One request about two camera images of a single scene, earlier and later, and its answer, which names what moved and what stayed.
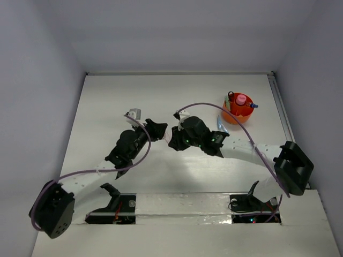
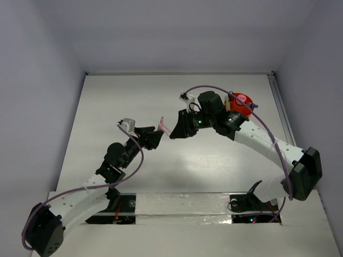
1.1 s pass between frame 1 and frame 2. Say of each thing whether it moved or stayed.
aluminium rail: stayed
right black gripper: moved
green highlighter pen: stayed
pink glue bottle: stayed
